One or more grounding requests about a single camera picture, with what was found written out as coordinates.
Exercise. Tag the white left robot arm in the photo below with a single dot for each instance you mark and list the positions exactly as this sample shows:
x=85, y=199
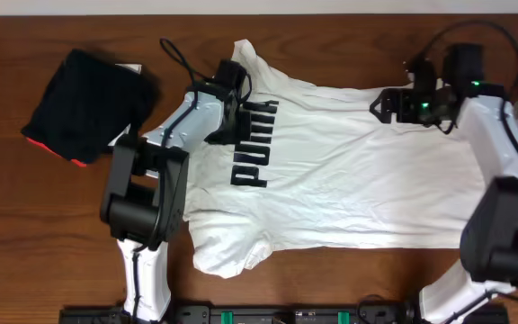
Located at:
x=144, y=199

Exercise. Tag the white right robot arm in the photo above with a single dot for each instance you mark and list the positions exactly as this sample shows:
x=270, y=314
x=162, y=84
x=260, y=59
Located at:
x=488, y=264

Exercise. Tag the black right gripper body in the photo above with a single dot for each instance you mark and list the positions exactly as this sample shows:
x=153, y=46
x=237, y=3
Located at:
x=420, y=109

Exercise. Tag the red garment edge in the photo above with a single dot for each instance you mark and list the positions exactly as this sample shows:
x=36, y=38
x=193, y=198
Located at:
x=43, y=146

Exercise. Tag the folded white garment under black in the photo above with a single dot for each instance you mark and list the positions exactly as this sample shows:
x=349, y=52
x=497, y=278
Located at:
x=136, y=68

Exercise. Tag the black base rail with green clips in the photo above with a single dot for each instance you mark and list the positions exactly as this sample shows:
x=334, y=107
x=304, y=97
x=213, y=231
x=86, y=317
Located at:
x=241, y=315

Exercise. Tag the white Puma t-shirt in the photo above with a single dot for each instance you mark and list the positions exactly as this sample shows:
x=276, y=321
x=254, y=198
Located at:
x=336, y=177

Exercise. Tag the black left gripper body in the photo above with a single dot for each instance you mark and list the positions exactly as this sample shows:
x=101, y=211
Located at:
x=230, y=121

